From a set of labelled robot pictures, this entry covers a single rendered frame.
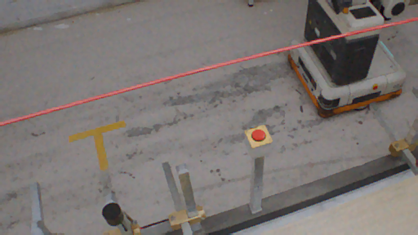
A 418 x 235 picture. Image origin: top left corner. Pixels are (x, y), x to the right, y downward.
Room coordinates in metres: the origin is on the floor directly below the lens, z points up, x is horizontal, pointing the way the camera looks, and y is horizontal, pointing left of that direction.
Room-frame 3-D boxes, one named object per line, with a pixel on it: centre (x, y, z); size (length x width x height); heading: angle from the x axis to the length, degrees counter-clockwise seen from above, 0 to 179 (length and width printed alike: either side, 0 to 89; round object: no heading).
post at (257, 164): (0.81, 0.02, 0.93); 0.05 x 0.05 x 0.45; 25
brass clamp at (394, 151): (1.12, -0.62, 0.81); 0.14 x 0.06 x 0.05; 115
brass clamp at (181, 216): (0.69, 0.28, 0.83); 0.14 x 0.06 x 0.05; 115
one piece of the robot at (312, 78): (2.12, -0.26, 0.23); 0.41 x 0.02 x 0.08; 24
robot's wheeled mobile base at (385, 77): (2.27, -0.55, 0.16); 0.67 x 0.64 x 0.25; 114
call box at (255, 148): (0.81, 0.03, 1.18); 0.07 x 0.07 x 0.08; 25
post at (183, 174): (0.70, 0.26, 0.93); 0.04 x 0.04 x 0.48; 25
